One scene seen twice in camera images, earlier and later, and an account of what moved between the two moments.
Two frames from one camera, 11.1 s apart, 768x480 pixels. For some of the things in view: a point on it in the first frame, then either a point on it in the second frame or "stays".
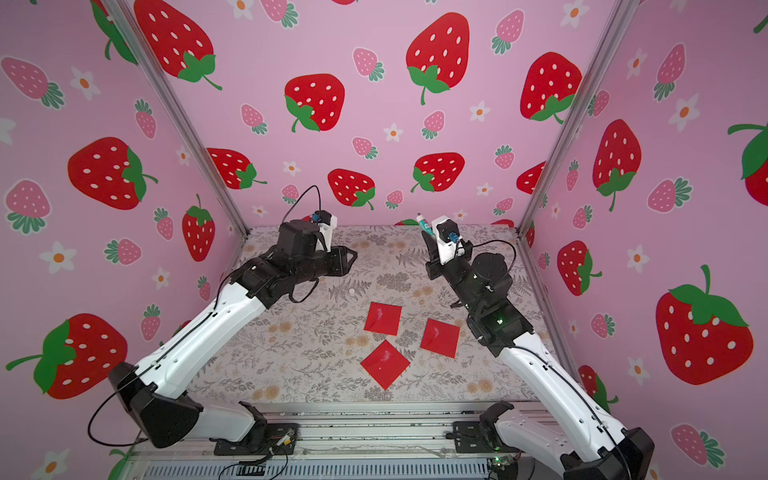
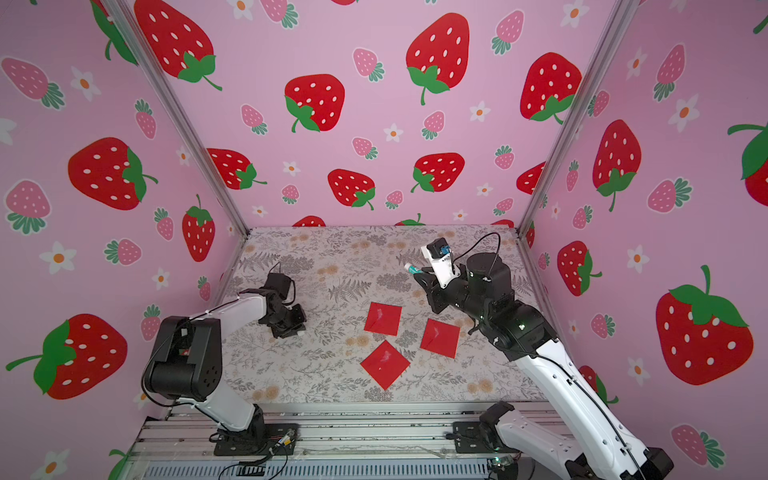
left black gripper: (338, 266) → (298, 323)
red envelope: (383, 318) stays
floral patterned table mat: (383, 332) stays
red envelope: (385, 364) stays
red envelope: (441, 337) stays
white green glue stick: (424, 224) → (412, 269)
